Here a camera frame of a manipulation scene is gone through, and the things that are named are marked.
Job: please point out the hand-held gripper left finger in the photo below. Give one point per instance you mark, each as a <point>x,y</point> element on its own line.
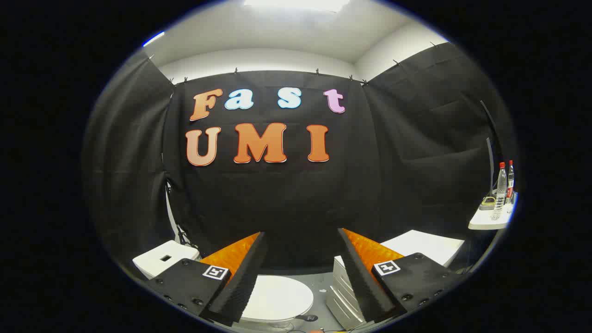
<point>245,277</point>

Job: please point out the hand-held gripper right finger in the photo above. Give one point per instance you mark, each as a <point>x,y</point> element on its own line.
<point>360,277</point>

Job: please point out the white toilet tank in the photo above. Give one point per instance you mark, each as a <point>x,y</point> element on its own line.
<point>152,263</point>

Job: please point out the white drawer cabinet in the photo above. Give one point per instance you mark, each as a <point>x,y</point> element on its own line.
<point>430,247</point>

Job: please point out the black backdrop stand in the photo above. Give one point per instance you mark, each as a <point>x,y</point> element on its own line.
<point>177,229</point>

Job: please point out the black backdrop cloth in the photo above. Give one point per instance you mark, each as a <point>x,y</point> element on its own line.
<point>286,199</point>

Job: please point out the white side table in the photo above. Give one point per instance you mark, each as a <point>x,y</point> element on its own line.
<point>485,223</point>

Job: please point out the clear bottle with red cap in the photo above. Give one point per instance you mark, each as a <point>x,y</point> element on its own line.
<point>500,189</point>

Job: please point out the clear bottle with red label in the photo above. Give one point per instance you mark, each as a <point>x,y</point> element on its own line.
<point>510,182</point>

